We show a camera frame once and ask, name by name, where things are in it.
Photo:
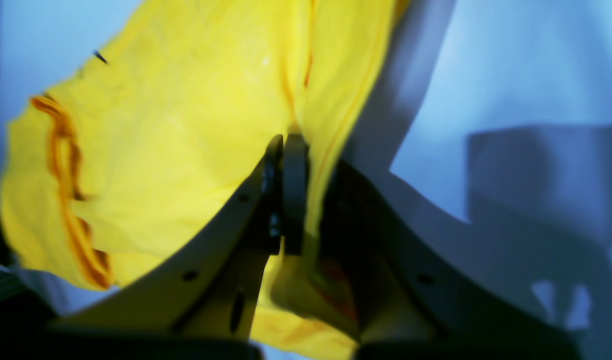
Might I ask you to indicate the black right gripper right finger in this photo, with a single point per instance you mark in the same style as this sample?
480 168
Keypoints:
410 303

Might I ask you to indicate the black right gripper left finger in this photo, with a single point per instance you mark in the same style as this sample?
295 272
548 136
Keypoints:
200 303

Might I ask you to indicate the orange yellow T-shirt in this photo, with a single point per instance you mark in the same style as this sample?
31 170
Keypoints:
111 171

